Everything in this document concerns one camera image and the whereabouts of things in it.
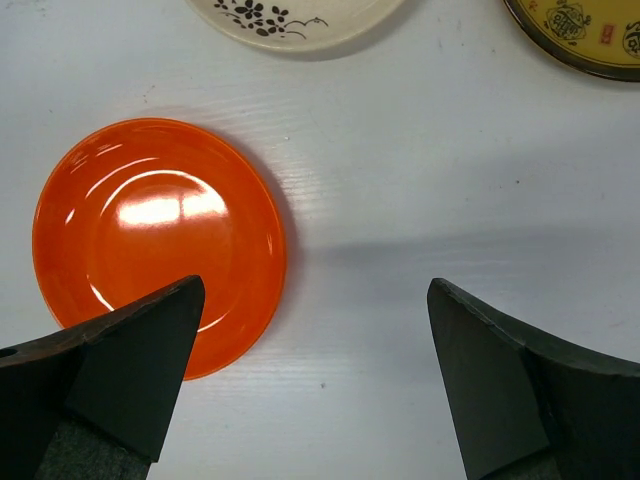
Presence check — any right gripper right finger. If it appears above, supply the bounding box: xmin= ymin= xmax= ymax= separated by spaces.
xmin=427 ymin=278 xmax=639 ymax=479

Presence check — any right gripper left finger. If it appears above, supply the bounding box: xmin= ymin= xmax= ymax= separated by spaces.
xmin=1 ymin=275 xmax=205 ymax=479

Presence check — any orange plate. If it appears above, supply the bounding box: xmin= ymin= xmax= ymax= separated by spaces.
xmin=32 ymin=118 xmax=288 ymax=380

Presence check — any yellow patterned plate brown rim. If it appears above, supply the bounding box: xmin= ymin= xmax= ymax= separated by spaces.
xmin=505 ymin=0 xmax=639 ymax=83

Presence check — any cream plate with black patch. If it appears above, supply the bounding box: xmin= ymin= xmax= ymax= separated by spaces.
xmin=187 ymin=0 xmax=403 ymax=54

